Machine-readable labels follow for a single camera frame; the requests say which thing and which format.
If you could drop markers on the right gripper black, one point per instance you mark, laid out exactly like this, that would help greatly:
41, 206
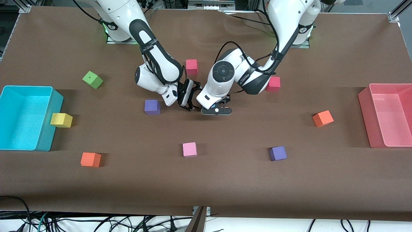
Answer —
184, 93

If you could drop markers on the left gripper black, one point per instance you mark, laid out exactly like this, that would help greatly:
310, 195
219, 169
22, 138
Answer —
228, 99

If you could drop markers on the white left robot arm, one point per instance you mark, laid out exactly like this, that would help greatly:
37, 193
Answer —
222, 87

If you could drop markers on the red foam cube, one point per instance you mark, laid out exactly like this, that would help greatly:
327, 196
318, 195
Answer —
191, 65
275, 83

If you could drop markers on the purple foam cube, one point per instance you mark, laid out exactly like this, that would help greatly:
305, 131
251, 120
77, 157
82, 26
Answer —
151, 106
277, 153

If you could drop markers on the pink foam cube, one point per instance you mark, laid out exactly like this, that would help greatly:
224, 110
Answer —
189, 149

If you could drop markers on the brown table cover mat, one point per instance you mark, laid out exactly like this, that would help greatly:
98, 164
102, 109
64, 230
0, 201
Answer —
225, 180

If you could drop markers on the grey electronics box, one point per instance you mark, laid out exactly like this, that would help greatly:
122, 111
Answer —
210, 4

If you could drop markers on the orange foam cube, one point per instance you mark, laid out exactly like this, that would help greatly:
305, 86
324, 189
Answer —
322, 118
89, 159

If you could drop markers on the green foam cube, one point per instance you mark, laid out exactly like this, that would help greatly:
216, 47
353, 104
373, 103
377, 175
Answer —
92, 79

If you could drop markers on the grey metal bar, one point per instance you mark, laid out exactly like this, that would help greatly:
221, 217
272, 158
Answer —
197, 224

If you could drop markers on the yellow foam cube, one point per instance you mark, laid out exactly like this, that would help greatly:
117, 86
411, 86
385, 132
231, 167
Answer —
60, 120

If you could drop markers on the pink plastic bin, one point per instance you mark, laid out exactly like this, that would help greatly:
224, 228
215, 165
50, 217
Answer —
389, 119

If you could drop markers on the cyan plastic bin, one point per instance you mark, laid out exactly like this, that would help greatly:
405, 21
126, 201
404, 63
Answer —
22, 119

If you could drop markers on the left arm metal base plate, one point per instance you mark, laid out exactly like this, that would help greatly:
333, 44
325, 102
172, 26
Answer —
302, 46

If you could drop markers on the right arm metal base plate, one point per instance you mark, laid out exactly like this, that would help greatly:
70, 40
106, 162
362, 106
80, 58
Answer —
112, 42

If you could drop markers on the small metal bracket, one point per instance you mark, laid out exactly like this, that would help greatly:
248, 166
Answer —
208, 210

